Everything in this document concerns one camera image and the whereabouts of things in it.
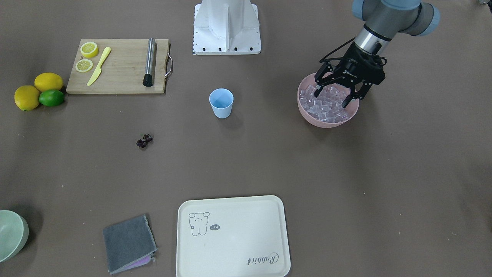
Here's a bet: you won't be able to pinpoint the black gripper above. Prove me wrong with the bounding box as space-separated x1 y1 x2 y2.
314 42 386 108

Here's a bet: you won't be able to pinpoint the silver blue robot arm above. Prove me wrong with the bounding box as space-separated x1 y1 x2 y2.
313 0 440 107

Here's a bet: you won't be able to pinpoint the clear ice cubes pile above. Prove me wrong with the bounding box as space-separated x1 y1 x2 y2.
298 85 350 123

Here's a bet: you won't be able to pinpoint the light blue cup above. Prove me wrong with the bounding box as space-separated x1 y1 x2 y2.
209 88 234 119

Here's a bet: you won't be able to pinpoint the dark cherries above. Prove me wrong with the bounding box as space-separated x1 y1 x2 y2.
136 133 153 149

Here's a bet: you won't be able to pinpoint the pink bowl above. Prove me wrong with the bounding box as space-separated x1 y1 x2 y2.
297 73 359 128

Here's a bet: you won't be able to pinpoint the cream rabbit tray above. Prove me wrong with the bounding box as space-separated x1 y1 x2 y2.
176 195 291 277

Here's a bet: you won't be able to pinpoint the steel muddler black tip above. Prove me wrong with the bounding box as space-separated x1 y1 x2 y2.
142 38 157 87

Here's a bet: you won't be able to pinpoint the wooden cutting board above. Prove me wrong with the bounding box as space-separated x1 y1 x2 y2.
66 38 172 94

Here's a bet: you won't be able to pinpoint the yellow plastic knife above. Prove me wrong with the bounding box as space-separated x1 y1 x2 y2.
86 47 112 86

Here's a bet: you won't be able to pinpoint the lemon half slice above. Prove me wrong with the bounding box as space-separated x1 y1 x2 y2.
80 42 99 58
75 58 93 73

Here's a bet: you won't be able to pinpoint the grey folded cloth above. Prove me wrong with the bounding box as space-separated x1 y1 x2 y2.
103 214 158 275

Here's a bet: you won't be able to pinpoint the green lime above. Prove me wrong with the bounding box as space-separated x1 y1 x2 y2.
38 89 65 107

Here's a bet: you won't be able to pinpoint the yellow lemon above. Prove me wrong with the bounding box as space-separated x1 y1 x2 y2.
14 85 40 112
35 72 64 92

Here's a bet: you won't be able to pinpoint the mint green bowl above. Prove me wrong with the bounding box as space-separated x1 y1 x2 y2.
0 210 29 262

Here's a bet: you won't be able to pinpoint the black camera cable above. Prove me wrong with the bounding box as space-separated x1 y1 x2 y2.
320 37 387 68

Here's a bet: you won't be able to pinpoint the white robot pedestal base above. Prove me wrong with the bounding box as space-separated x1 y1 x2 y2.
192 0 262 55

